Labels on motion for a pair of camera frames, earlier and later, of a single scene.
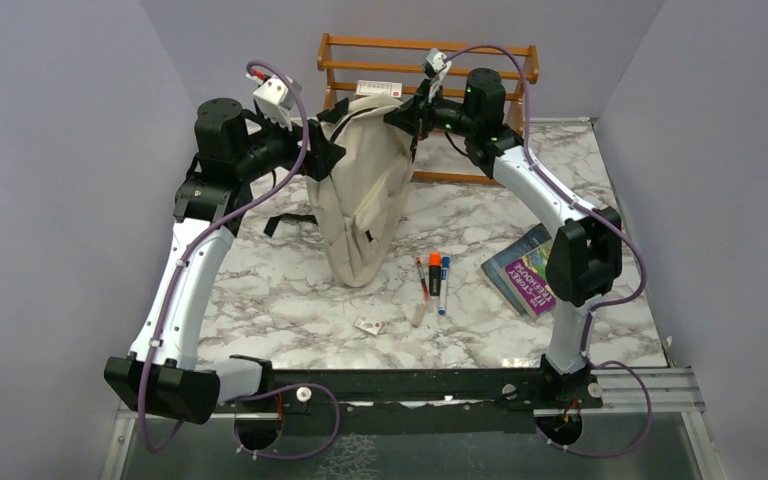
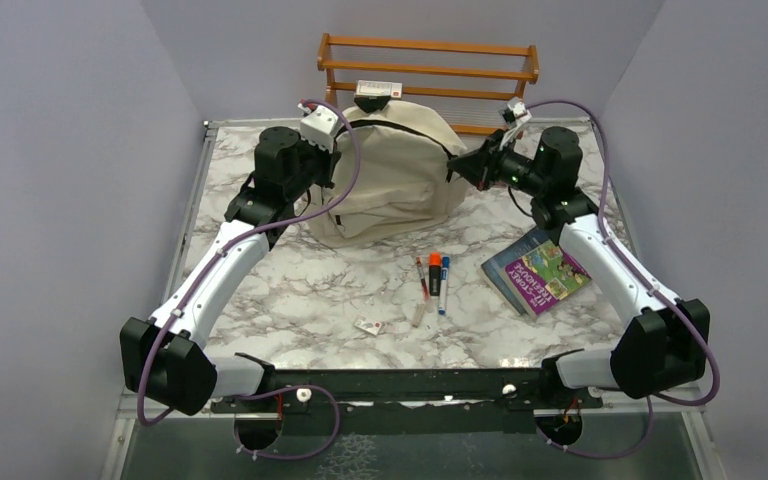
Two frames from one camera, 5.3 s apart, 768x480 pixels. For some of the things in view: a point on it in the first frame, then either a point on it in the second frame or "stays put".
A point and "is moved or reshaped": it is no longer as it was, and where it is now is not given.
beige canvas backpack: x=359 y=199 is moved or reshaped
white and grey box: x=379 y=87 stays put
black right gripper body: x=452 y=117 → x=517 y=171
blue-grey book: x=491 y=270 stays put
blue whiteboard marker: x=443 y=285 stays put
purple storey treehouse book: x=527 y=278 stays put
